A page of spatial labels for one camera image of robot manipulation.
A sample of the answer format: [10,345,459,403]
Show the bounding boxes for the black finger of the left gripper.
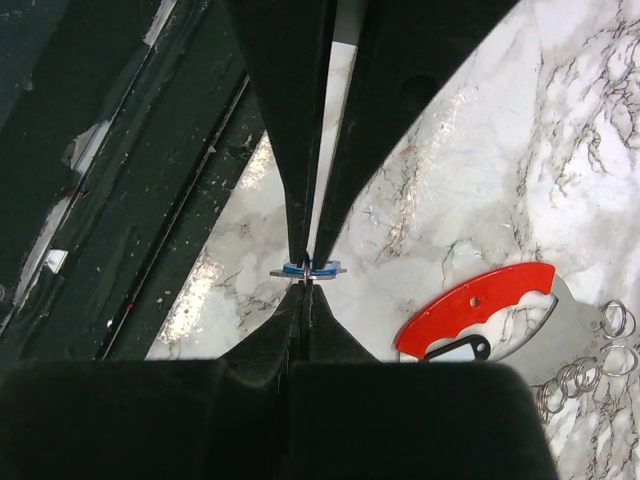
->
[313,1,515,263]
[225,0,336,263]

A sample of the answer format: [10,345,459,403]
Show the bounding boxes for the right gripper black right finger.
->
[287,284,557,479]

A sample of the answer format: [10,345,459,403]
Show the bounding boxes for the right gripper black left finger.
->
[1,285,305,479]

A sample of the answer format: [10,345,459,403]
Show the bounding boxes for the blue plastic key tag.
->
[281,260,343,272]

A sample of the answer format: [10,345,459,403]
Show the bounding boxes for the black-headed silver key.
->
[269,268,347,281]

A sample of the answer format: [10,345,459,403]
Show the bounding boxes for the black tag on keyring tool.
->
[425,334,491,362]

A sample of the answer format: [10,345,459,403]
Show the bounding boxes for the red-handled metal keyring tool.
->
[395,262,604,386]

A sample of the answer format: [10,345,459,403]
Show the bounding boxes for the chain of silver split rings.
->
[537,298,640,416]

